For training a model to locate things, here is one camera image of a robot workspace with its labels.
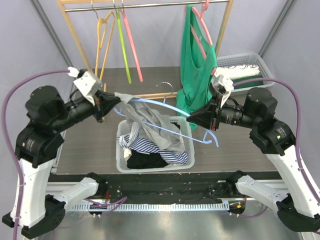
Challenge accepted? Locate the lime green hanger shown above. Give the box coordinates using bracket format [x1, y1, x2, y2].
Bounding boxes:
[112, 0, 132, 84]

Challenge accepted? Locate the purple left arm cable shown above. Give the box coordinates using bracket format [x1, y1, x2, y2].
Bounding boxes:
[1, 69, 128, 240]

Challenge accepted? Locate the blue white striped tank top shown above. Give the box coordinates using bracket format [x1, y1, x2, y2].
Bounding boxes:
[117, 121, 189, 164]

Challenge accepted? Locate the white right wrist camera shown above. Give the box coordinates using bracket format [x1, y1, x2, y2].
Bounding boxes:
[210, 74, 234, 108]

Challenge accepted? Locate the folded green garment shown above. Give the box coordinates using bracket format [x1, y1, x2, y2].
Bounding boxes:
[231, 75, 264, 88]

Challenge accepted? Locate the yellow velvet hanger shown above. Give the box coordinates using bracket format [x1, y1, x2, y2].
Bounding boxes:
[90, 0, 116, 81]

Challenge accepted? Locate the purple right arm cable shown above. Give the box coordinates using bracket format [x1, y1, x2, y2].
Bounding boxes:
[228, 77, 320, 218]

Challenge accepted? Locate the white slotted cable duct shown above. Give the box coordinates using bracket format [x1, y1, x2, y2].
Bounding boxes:
[69, 201, 230, 213]

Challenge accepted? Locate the white perforated back basket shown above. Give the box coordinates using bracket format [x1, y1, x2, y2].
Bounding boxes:
[213, 53, 273, 83]

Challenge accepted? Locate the blue hanger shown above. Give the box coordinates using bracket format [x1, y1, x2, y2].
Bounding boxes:
[112, 81, 221, 148]

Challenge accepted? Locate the grey tank top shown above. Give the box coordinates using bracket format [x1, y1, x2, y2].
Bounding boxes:
[114, 92, 185, 154]

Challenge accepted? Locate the white perforated basket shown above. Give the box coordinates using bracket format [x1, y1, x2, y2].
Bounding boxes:
[213, 53, 273, 83]
[116, 116, 195, 174]

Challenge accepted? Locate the black tank top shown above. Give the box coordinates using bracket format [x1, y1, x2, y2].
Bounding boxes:
[126, 120, 182, 170]

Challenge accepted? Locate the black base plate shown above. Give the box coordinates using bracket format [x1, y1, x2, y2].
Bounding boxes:
[49, 170, 281, 206]

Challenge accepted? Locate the white perforated front basket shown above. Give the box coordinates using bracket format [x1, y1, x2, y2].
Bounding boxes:
[116, 116, 195, 174]

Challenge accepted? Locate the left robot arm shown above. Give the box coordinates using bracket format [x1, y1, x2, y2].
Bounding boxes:
[2, 85, 121, 240]

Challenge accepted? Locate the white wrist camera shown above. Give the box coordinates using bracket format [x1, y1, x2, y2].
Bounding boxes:
[210, 74, 234, 108]
[67, 67, 102, 106]

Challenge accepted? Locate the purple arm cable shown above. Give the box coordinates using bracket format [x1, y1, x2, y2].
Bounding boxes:
[228, 77, 320, 218]
[1, 69, 128, 240]

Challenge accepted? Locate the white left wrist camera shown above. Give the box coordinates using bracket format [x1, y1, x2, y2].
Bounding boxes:
[67, 67, 102, 106]

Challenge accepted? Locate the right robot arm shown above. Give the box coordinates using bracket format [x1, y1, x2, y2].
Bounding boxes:
[187, 87, 320, 232]

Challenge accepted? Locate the folded white garment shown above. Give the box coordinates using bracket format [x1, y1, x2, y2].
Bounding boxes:
[214, 64, 260, 80]

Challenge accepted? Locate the pink hanger with green top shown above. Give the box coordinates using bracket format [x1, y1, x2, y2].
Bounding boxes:
[189, 0, 217, 76]

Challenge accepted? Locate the wooden clothes rack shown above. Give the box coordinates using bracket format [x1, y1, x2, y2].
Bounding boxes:
[55, 0, 235, 123]

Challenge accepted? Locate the green tank top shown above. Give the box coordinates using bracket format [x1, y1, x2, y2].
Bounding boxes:
[176, 5, 218, 114]

